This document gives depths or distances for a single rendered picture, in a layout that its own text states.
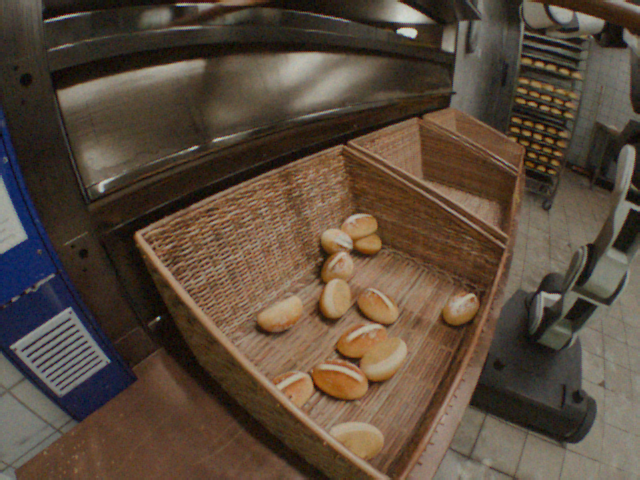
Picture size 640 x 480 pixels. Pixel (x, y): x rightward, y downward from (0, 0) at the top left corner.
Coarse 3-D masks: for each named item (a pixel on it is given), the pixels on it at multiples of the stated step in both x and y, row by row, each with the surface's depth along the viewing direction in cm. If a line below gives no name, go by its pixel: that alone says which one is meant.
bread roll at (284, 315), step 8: (280, 304) 56; (288, 304) 56; (296, 304) 57; (264, 312) 55; (272, 312) 54; (280, 312) 55; (288, 312) 55; (296, 312) 57; (264, 320) 54; (272, 320) 54; (280, 320) 54; (288, 320) 55; (296, 320) 57; (264, 328) 55; (272, 328) 55; (280, 328) 55; (288, 328) 56
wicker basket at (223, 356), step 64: (384, 192) 73; (192, 256) 48; (256, 256) 59; (320, 256) 74; (384, 256) 78; (448, 256) 69; (192, 320) 36; (256, 320) 60; (320, 320) 61; (256, 384) 31; (384, 384) 48; (448, 384) 37; (320, 448) 29; (384, 448) 38
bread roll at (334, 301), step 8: (336, 280) 62; (328, 288) 60; (336, 288) 60; (344, 288) 62; (320, 296) 61; (328, 296) 58; (336, 296) 59; (344, 296) 61; (320, 304) 59; (328, 304) 57; (336, 304) 57; (344, 304) 59; (328, 312) 57; (336, 312) 57; (344, 312) 59
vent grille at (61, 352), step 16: (64, 320) 32; (32, 336) 28; (48, 336) 30; (64, 336) 33; (80, 336) 35; (16, 352) 26; (32, 352) 28; (48, 352) 31; (64, 352) 33; (80, 352) 36; (96, 352) 38; (32, 368) 28; (48, 368) 31; (64, 368) 33; (80, 368) 36; (96, 368) 39; (48, 384) 31; (64, 384) 33
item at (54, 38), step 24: (48, 24) 20; (72, 24) 22; (96, 24) 25; (120, 24) 27; (144, 24) 30; (168, 24) 33; (192, 24) 35; (216, 24) 39; (240, 24) 42; (264, 24) 46; (288, 24) 50; (312, 24) 54; (336, 24) 60; (360, 24) 67; (48, 48) 21; (432, 48) 110
